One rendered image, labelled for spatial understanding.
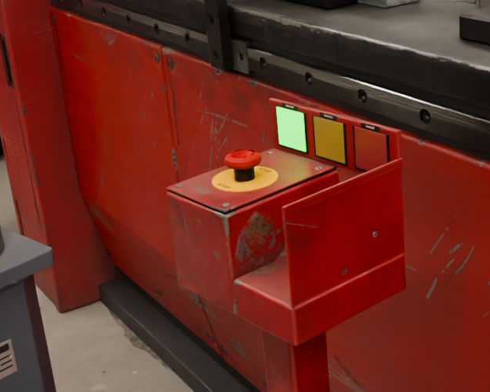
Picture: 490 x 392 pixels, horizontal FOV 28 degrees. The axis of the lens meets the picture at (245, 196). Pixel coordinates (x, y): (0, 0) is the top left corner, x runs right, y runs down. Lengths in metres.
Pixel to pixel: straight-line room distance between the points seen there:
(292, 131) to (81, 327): 1.43
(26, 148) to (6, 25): 0.30
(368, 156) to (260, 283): 0.17
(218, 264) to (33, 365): 0.21
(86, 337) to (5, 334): 1.43
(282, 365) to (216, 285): 0.13
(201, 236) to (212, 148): 0.64
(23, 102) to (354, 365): 1.16
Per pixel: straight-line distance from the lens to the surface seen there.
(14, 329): 0.97
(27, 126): 2.34
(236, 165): 1.02
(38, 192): 2.39
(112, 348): 2.33
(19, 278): 0.95
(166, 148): 1.84
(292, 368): 1.08
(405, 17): 1.31
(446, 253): 1.19
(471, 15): 1.16
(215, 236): 1.00
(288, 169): 1.06
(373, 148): 1.01
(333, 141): 1.05
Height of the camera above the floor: 1.16
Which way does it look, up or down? 22 degrees down
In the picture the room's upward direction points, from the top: 6 degrees counter-clockwise
